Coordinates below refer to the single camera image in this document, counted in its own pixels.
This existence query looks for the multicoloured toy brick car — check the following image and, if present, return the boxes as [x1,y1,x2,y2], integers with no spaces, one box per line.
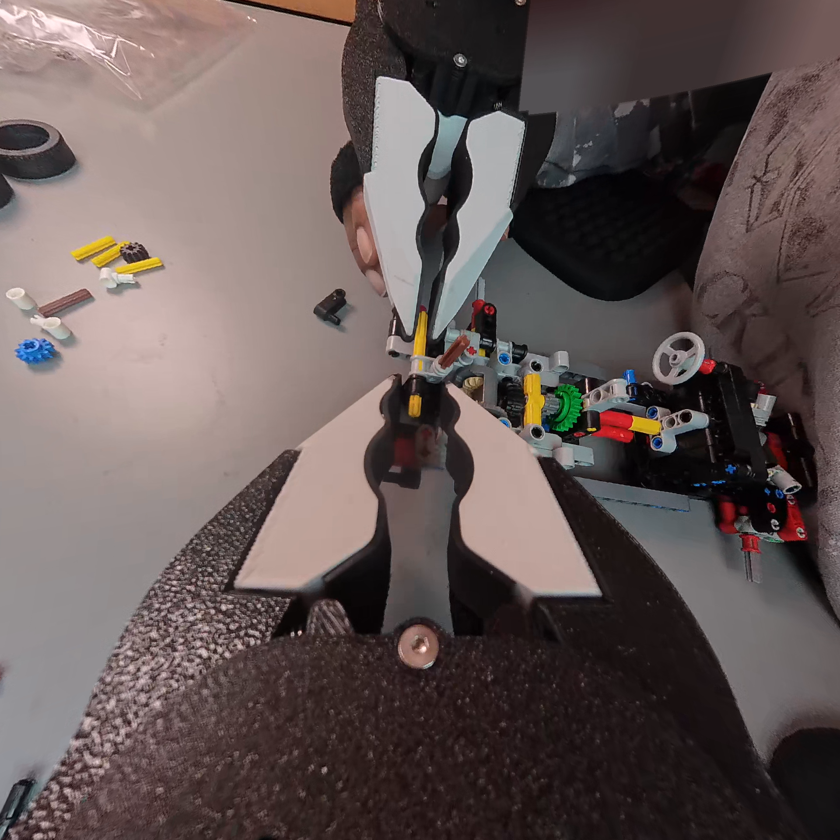
[386,276,818,585]

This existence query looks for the person's right hand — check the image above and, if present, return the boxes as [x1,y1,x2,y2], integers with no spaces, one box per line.
[344,185,395,311]

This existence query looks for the black rubber tire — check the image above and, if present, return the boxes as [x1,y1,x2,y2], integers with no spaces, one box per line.
[0,119,77,182]

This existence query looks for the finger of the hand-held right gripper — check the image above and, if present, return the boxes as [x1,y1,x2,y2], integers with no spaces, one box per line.
[430,110,527,337]
[362,75,438,341]

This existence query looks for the person's right forearm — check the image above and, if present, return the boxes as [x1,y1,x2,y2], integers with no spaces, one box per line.
[548,98,664,188]

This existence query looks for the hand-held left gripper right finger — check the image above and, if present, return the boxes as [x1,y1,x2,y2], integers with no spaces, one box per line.
[445,386,603,632]

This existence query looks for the black mesh armrest pad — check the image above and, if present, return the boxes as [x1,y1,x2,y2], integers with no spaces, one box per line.
[511,167,700,301]

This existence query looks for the clear plastic bag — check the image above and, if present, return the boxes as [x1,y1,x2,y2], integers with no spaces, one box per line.
[0,0,258,112]

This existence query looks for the black toy connector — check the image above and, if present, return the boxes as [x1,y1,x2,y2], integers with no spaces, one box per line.
[313,287,350,328]

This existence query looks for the grey desk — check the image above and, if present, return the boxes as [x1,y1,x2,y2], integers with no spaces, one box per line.
[0,0,840,788]

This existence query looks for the black toy beam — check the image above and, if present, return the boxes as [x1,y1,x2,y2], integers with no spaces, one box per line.
[0,777,37,837]

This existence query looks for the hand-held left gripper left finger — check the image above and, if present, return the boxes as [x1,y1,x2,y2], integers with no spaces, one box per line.
[233,375,403,632]

